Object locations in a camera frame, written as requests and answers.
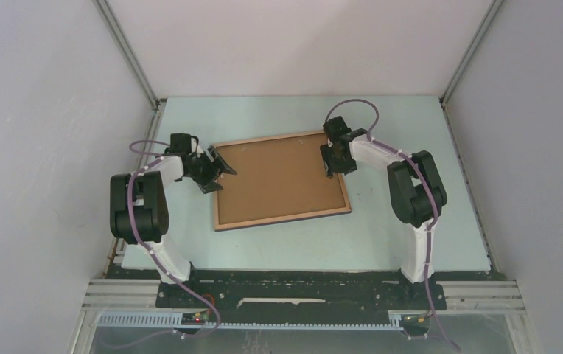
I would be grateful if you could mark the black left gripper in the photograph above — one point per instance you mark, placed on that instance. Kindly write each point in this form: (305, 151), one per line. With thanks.
(211, 186)

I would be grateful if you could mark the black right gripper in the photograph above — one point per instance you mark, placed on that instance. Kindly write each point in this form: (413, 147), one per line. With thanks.
(351, 167)

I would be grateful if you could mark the wooden picture frame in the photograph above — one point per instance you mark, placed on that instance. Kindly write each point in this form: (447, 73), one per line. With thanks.
(281, 181)

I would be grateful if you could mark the brown frame backing board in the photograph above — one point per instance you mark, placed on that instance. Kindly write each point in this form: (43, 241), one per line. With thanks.
(281, 181)

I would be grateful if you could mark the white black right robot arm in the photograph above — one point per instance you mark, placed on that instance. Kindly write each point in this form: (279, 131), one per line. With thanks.
(416, 190)

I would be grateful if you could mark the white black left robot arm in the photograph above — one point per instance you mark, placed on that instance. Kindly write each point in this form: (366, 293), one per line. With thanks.
(139, 213)

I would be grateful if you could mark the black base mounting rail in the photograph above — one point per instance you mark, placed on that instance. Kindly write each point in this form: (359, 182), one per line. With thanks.
(302, 297)

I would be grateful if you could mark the aluminium extrusion base frame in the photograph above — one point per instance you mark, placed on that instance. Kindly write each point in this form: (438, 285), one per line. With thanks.
(463, 297)

